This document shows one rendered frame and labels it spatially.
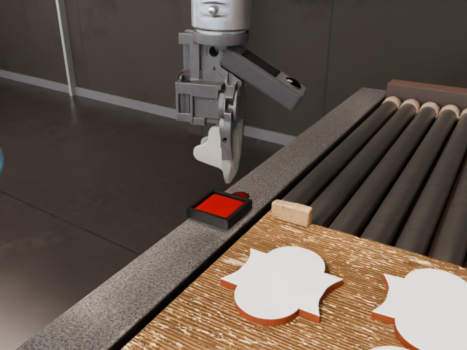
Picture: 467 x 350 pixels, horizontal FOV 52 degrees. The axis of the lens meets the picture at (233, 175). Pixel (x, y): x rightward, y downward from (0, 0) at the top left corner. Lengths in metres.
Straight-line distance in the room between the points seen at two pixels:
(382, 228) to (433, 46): 2.31
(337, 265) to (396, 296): 0.09
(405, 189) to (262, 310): 0.43
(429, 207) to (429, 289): 0.26
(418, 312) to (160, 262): 0.32
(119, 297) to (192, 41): 0.33
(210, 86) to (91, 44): 4.04
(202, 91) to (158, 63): 3.45
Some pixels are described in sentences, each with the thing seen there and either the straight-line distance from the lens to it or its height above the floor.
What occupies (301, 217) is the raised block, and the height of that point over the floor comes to 0.95.
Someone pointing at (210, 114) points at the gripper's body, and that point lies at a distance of 0.63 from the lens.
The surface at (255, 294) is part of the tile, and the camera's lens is 0.55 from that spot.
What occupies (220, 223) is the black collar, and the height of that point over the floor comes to 0.92.
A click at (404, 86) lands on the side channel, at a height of 0.95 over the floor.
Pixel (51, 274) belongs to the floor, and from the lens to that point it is 2.29.
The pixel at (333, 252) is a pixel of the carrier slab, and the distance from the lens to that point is 0.64.
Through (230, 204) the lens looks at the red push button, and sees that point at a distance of 0.75.
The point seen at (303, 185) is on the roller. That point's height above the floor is 0.92.
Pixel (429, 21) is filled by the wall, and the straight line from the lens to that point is 2.98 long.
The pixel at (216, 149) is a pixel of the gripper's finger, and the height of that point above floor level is 1.04.
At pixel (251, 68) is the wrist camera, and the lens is 0.61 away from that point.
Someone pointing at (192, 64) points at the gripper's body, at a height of 1.16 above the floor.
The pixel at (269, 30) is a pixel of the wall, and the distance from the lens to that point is 3.38.
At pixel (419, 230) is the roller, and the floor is 0.92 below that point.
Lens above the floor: 1.29
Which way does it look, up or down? 25 degrees down
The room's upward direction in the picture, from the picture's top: straight up
